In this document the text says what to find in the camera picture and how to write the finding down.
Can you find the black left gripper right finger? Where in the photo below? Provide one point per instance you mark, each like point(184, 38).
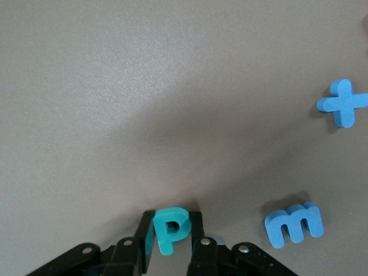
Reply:
point(207, 256)

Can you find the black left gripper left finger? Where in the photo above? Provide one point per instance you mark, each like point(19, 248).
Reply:
point(126, 256)

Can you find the teal foam letter p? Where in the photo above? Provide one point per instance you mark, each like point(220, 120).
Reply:
point(161, 224)

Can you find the blue foam letter m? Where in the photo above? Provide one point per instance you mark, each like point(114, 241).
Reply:
point(276, 230)

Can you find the blue foam letter x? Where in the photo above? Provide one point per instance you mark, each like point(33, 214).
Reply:
point(345, 103)

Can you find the salmon foam letter f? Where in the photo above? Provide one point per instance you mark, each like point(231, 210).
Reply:
point(365, 27)

